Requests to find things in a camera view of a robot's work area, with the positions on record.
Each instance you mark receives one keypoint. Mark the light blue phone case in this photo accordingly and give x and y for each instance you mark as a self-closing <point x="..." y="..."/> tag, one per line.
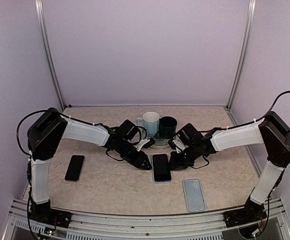
<point x="194" y="196"/>
<point x="162" y="181"/>

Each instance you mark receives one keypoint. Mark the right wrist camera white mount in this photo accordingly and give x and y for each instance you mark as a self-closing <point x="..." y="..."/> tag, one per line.
<point x="176" y="145"/>

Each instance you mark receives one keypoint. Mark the aluminium frame post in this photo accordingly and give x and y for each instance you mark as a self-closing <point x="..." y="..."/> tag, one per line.
<point x="48" y="53"/>
<point x="243" y="53"/>

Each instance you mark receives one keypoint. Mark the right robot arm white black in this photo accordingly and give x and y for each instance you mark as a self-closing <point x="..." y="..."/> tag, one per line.
<point x="270" y="131"/>

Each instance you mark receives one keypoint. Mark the light blue ceramic mug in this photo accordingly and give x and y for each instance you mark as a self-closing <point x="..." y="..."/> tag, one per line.
<point x="150" y="121"/>

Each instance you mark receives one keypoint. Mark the right aluminium frame post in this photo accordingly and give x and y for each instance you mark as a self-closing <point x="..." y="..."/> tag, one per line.
<point x="243" y="53"/>

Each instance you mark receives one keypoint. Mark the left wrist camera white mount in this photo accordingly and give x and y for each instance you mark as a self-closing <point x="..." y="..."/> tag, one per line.
<point x="144" y="144"/>

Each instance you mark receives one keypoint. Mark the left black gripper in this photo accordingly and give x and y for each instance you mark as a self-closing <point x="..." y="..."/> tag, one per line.
<point x="139" y="160"/>

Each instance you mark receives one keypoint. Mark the left aluminium frame post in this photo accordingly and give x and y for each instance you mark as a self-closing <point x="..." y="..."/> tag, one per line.
<point x="48" y="53"/>

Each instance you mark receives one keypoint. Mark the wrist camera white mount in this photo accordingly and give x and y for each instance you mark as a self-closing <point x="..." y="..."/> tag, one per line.
<point x="176" y="145"/>
<point x="144" y="144"/>

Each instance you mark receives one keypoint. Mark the purple edged black phone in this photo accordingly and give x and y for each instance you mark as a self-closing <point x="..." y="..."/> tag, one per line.
<point x="161" y="167"/>

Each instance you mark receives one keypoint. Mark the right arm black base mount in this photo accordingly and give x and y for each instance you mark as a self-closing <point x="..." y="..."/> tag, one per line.
<point x="244" y="215"/>

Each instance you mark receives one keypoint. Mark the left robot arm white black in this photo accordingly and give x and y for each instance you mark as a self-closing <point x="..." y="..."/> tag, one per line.
<point x="52" y="127"/>

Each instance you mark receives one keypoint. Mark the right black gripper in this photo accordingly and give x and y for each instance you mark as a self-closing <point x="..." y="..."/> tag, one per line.
<point x="176" y="163"/>

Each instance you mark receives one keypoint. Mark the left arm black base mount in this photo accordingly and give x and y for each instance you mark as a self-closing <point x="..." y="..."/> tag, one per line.
<point x="50" y="216"/>

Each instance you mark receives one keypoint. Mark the dark green ceramic mug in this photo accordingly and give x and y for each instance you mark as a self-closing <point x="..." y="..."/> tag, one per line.
<point x="167" y="127"/>

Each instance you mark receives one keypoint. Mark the grey ceramic plate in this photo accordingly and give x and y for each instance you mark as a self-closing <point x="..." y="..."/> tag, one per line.
<point x="160" y="142"/>

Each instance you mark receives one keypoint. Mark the black phone near left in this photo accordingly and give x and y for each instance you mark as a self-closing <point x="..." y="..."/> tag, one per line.
<point x="74" y="168"/>

